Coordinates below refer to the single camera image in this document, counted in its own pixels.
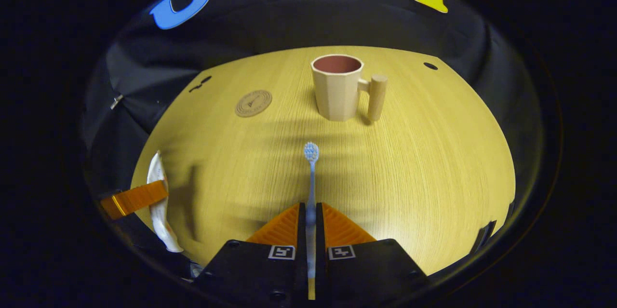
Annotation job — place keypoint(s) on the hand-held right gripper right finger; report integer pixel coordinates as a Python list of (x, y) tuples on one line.
[(320, 240)]

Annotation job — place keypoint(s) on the black backdrop cloth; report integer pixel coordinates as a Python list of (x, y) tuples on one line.
[(289, 19)]

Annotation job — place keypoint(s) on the round wooden coaster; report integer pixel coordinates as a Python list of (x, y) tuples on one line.
[(253, 103)]

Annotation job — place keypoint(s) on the white toothbrush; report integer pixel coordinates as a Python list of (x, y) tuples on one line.
[(311, 178)]

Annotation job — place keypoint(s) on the silver backdrop clip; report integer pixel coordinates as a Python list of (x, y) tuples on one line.
[(116, 102)]

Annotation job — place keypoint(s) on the beige cup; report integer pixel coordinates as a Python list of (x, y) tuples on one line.
[(335, 96)]

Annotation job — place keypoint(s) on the white toothpaste tube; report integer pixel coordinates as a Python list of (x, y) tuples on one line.
[(161, 226)]

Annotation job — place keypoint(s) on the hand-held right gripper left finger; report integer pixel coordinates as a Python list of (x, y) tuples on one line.
[(302, 240)]

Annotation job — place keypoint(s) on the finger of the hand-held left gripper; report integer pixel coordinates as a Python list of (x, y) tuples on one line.
[(135, 199)]

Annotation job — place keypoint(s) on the wooden desktop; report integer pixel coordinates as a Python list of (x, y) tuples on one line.
[(409, 178)]

